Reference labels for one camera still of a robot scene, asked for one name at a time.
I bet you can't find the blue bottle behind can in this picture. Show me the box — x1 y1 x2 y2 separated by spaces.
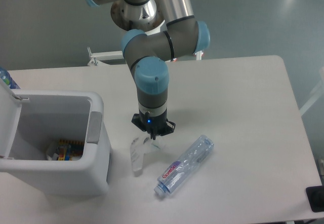
0 67 20 89

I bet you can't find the white trash can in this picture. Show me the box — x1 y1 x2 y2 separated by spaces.
1 82 111 196

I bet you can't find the clear plastic water bottle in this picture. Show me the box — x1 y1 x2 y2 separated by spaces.
154 135 214 199

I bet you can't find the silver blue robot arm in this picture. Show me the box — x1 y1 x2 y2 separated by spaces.
86 0 210 139

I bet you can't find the colourful trash in can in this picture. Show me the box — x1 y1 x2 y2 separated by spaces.
46 139 85 161

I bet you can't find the black device at table edge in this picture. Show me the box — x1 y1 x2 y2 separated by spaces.
306 185 323 213

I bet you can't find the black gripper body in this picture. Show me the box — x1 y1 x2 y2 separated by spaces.
131 110 176 135

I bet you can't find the white plastic wrapper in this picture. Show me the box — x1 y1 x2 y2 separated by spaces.
130 134 165 172

